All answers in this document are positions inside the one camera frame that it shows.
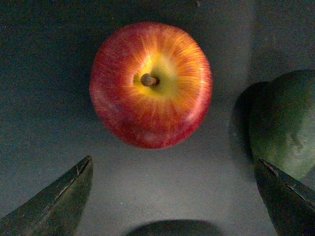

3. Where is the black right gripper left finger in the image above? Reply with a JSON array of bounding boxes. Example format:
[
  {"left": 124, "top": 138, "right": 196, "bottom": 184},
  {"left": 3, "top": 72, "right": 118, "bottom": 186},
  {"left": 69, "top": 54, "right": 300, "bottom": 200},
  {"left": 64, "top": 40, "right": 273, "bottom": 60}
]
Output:
[{"left": 0, "top": 156, "right": 94, "bottom": 236}]

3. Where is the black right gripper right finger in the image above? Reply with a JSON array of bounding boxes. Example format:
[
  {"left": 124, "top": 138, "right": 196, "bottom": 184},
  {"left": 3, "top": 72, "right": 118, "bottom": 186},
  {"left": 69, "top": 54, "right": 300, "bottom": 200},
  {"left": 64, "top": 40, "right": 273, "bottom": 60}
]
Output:
[{"left": 254, "top": 159, "right": 315, "bottom": 236}]

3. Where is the dark green fruit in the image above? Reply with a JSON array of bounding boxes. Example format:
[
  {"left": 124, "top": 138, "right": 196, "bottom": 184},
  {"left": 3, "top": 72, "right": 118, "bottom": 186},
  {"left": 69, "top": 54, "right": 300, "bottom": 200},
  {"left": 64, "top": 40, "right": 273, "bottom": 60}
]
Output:
[{"left": 249, "top": 69, "right": 315, "bottom": 180}]

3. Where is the red yellow apple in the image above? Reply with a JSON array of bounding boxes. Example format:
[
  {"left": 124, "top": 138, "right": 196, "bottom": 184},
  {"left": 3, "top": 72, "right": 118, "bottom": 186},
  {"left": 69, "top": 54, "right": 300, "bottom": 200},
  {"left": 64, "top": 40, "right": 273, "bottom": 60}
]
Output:
[{"left": 90, "top": 22, "right": 213, "bottom": 149}]

